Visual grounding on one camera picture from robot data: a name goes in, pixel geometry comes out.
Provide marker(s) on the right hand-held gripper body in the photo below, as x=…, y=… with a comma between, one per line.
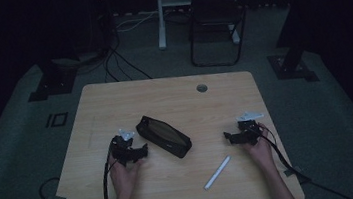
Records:
x=249, y=133

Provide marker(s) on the black pencil case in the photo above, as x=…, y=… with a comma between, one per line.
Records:
x=165, y=136

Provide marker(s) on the black folding chair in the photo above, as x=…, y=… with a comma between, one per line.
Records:
x=216, y=24

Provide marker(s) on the white pen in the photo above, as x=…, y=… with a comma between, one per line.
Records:
x=217, y=172

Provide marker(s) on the black stand with base plate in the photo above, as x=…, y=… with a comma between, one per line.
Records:
x=291, y=66
x=55, y=81

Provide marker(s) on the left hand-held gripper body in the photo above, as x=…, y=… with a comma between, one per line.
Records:
x=121, y=149

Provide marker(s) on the person's left hand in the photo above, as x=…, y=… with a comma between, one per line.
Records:
x=124, y=179

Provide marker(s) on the person's right hand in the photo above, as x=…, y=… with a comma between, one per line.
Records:
x=262, y=153

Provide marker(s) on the white metal desk frame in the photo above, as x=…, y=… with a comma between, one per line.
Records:
x=163, y=13

